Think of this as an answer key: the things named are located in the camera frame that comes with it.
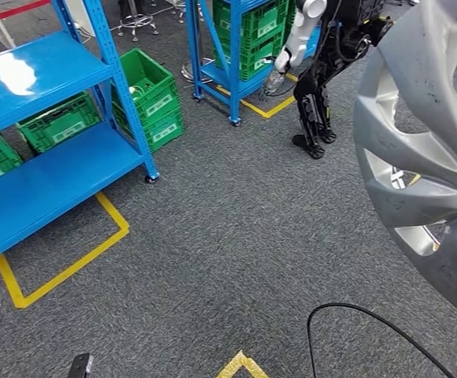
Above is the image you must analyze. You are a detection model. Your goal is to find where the chrome stanchion base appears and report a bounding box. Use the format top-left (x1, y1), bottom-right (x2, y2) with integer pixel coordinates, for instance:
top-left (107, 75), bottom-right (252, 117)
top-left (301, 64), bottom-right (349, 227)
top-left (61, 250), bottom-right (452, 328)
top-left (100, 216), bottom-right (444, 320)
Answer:
top-left (181, 58), bottom-right (214, 84)

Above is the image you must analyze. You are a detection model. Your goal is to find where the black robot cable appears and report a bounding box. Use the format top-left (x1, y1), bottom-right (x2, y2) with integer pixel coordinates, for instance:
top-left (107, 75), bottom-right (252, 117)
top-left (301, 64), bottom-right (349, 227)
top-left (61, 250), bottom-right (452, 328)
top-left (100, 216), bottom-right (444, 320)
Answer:
top-left (307, 302), bottom-right (457, 378)

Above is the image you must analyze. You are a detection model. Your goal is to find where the chrome stool base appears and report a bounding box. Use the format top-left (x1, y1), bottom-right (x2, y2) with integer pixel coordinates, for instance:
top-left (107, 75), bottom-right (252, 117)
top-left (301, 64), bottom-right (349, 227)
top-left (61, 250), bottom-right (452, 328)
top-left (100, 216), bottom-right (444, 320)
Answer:
top-left (117, 0), bottom-right (159, 43)

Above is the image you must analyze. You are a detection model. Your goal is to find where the blue metal shelf rack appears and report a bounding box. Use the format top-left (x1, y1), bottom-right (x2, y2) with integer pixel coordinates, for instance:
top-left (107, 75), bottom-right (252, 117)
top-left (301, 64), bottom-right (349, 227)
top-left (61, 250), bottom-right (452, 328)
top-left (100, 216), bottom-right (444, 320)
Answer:
top-left (184, 0), bottom-right (322, 128)
top-left (0, 0), bottom-right (161, 271)

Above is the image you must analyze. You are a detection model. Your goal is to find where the white black humanoid robot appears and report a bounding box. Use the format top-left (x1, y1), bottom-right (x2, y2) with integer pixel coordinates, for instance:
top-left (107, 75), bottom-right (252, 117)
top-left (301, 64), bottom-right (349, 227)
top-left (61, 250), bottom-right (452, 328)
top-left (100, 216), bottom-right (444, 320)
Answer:
top-left (259, 0), bottom-right (395, 161)

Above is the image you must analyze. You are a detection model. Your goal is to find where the black robot left foot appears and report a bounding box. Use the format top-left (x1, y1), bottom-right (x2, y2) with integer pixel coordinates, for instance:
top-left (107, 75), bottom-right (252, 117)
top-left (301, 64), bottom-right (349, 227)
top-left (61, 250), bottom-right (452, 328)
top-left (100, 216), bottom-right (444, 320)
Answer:
top-left (67, 353), bottom-right (94, 378)

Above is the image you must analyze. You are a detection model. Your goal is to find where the silver plastic wheel hubcap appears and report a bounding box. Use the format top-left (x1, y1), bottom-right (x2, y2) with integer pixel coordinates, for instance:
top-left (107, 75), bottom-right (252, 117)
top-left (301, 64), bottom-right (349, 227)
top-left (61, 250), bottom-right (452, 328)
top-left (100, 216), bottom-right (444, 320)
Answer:
top-left (352, 0), bottom-right (457, 327)

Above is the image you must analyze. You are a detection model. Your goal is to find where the red barrier belt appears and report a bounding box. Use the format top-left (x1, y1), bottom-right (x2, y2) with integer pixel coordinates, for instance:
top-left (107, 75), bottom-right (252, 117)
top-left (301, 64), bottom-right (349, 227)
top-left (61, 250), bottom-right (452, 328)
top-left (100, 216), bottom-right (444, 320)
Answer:
top-left (0, 0), bottom-right (51, 28)

